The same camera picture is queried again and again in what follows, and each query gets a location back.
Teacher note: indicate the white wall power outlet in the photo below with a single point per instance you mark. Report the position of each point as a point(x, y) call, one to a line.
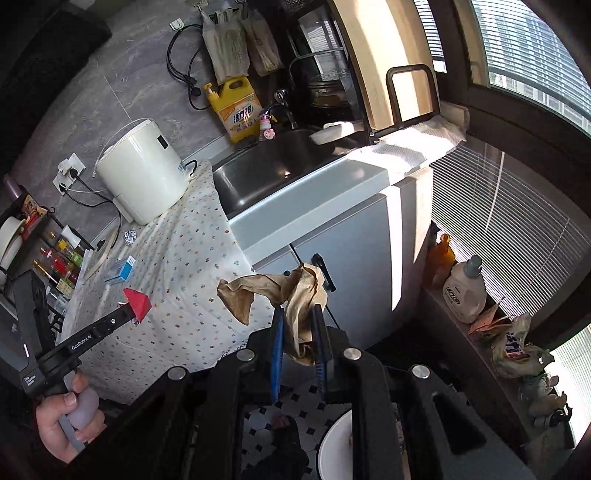
point(68, 170)

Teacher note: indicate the wooden cutting board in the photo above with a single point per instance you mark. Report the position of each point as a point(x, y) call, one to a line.
point(392, 61)

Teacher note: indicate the steel kitchen sink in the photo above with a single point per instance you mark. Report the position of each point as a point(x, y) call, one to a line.
point(252, 174)

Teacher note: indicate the cream air fryer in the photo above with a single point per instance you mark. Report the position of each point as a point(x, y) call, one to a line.
point(143, 172)

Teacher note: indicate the black dish rack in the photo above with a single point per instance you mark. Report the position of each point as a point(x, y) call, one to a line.
point(38, 219)

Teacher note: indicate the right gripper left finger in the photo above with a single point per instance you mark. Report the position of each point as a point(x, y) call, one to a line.
point(264, 379)

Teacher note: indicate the green label oil bottle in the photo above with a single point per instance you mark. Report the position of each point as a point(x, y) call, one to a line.
point(74, 254)

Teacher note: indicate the grey cabinet doors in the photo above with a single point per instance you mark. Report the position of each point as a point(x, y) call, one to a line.
point(374, 254)

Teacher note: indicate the yellow detergent bottle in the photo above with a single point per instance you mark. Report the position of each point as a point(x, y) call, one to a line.
point(236, 106)

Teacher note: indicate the red paper piece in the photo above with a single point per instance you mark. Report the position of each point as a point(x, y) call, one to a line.
point(138, 302)

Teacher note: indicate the small foil ball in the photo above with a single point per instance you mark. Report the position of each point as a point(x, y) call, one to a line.
point(129, 237)

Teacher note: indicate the white laundry detergent jug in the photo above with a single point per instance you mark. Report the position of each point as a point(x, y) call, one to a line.
point(464, 292)

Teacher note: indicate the white trash bin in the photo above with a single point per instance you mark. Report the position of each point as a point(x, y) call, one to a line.
point(335, 456)

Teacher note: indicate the soy sauce bottle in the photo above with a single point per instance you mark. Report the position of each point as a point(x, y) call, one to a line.
point(60, 284)

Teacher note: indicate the printed refill pouch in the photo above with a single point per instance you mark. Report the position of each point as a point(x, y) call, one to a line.
point(512, 357)

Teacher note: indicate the white plate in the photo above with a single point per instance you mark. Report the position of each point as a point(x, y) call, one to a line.
point(10, 240)

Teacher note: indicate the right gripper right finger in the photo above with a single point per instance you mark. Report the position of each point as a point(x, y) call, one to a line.
point(328, 345)

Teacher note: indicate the floral white tablecloth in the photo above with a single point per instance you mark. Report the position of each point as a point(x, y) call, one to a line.
point(180, 257)

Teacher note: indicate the red cap sauce bottle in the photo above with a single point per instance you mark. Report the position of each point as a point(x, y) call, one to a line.
point(63, 267)

